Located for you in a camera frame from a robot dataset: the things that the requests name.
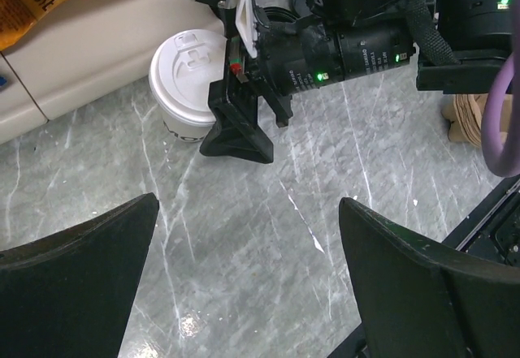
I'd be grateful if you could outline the brown pulp cup carrier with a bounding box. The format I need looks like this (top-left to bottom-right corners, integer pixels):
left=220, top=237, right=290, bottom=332
left=441, top=93, right=488, bottom=149

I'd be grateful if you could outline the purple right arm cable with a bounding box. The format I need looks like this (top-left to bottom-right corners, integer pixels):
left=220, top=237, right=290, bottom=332
left=480, top=49, right=520, bottom=179

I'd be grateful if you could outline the beige three-tier shelf rack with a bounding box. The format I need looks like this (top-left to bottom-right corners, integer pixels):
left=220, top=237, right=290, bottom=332
left=1, top=0, right=223, bottom=142

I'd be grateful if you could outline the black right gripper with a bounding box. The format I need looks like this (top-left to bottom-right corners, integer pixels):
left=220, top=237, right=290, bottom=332
left=200, top=0, right=434, bottom=164

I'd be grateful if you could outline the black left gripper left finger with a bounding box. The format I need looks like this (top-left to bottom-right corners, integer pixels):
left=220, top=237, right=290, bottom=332
left=1, top=193, right=159, bottom=357

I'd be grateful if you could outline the white plastic cup lid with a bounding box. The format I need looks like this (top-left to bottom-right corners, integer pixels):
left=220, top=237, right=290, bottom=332
left=148, top=28, right=228, bottom=124

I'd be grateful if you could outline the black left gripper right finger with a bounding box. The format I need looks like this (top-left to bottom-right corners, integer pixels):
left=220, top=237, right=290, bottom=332
left=338, top=196, right=520, bottom=358

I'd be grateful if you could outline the white paper coffee cup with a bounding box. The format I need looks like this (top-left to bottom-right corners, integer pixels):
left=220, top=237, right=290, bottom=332
left=148, top=28, right=228, bottom=145

